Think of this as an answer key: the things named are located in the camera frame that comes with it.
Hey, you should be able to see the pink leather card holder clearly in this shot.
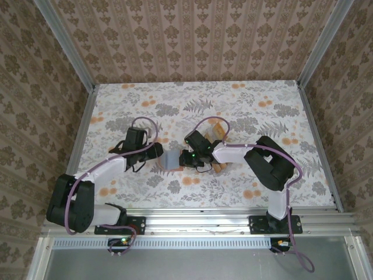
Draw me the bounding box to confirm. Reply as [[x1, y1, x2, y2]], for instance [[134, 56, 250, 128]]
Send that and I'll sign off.
[[158, 149, 184, 173]]

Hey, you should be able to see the small black electronics board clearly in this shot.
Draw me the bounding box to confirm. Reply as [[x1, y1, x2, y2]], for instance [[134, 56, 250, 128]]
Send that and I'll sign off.
[[269, 237, 293, 253], [108, 237, 136, 253]]

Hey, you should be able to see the grey metal panel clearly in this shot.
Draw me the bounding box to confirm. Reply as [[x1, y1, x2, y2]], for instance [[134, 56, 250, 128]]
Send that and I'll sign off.
[[48, 247, 358, 280]]

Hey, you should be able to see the purple camera cable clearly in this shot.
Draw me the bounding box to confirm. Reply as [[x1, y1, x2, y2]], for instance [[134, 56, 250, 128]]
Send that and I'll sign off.
[[192, 115, 316, 274], [66, 116, 160, 258]]

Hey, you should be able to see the aluminium frame rail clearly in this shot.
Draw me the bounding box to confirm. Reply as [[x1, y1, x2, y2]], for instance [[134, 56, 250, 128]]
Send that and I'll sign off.
[[40, 207, 360, 237]]

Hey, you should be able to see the aluminium side rail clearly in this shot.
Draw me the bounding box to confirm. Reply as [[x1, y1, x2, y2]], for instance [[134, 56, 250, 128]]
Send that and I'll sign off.
[[64, 86, 97, 179], [296, 81, 345, 212]]

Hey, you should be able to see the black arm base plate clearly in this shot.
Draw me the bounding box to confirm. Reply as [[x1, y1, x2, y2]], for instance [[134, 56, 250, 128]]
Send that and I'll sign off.
[[248, 215, 303, 235], [93, 216, 146, 236]]

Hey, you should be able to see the slotted grey cable duct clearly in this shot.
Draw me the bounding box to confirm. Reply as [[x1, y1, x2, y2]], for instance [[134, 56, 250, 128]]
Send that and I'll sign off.
[[52, 236, 273, 250]]

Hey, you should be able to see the aluminium corner post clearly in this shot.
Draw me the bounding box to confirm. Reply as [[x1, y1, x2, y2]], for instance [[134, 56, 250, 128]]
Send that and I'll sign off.
[[31, 0, 97, 93], [296, 0, 355, 88]]

